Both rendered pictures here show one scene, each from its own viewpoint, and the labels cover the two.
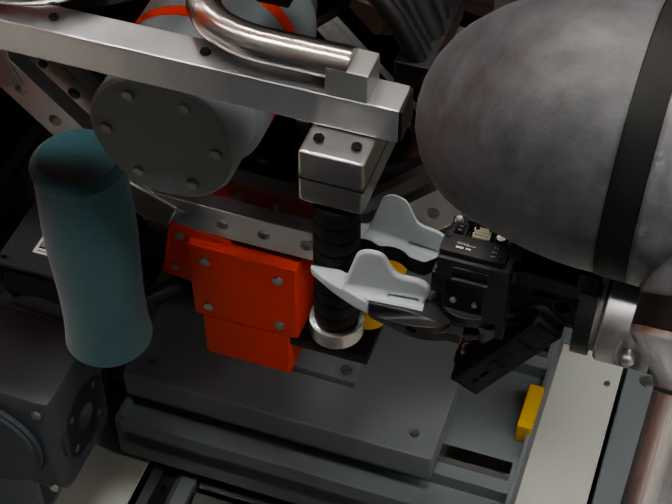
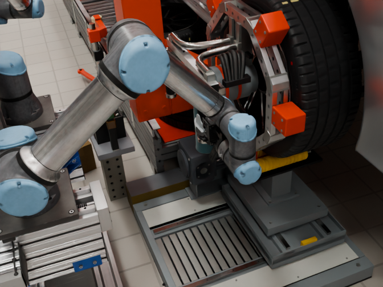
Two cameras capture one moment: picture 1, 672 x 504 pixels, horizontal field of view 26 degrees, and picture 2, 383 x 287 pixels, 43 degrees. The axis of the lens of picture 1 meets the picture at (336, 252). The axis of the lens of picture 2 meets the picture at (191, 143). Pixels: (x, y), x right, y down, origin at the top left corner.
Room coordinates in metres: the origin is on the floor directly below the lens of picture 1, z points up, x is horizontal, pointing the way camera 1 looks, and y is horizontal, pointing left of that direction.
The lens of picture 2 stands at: (-0.13, -1.04, 1.72)
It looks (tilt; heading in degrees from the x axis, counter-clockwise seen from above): 36 degrees down; 52
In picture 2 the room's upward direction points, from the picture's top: 4 degrees counter-clockwise
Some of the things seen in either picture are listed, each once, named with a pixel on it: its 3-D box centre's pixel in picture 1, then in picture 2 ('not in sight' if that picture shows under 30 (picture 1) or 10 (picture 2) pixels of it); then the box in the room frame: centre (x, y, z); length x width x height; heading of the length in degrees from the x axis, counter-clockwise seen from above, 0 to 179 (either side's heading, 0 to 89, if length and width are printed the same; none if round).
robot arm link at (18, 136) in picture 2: not in sight; (17, 154); (0.14, 0.05, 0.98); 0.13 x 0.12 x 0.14; 69
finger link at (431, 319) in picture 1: (428, 307); (204, 133); (0.69, -0.07, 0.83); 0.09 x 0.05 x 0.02; 79
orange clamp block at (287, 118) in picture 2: not in sight; (288, 118); (0.92, -0.22, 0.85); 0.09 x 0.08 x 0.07; 71
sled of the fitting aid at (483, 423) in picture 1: (349, 379); (279, 212); (1.17, -0.02, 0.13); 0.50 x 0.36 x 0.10; 71
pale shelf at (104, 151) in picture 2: not in sight; (105, 129); (0.75, 0.74, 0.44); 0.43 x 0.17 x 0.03; 71
